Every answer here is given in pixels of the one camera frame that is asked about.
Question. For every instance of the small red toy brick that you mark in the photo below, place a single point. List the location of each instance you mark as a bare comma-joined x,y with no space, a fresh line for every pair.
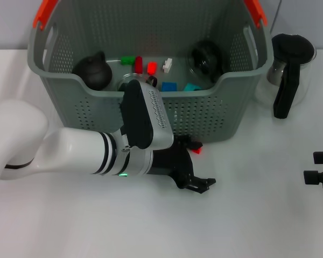
198,152

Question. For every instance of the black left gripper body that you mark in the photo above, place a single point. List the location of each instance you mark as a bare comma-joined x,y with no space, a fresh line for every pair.
175,164

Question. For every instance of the white long toy brick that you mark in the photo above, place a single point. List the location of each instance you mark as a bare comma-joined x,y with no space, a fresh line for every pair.
167,65

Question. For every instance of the glass teacup with black sleeve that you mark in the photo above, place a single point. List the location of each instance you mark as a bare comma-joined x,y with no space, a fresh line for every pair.
123,80
204,60

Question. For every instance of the teal square toy brick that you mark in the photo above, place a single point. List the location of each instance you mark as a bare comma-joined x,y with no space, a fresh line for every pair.
191,87

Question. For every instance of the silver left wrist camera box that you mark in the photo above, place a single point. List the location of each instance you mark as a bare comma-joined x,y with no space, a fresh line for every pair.
145,115

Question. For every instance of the blue toy brick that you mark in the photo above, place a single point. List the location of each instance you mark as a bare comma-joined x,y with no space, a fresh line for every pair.
169,87

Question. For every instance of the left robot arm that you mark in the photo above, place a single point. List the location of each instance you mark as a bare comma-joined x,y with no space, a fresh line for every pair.
70,150

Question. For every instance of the grey perforated plastic storage bin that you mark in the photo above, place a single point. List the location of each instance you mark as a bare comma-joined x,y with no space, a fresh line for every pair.
204,118

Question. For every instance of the dark red curved toy brick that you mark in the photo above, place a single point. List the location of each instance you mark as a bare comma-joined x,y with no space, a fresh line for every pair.
139,64

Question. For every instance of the small green toy brick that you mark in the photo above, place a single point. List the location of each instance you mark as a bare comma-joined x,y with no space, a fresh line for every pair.
128,59

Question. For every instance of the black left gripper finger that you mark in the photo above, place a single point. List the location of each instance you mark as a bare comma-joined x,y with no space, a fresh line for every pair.
200,185
195,145

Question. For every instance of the black clay teapot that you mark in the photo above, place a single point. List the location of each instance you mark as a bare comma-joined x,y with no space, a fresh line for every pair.
94,72

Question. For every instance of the red sloped toy brick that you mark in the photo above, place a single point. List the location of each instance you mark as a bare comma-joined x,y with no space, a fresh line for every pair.
151,68

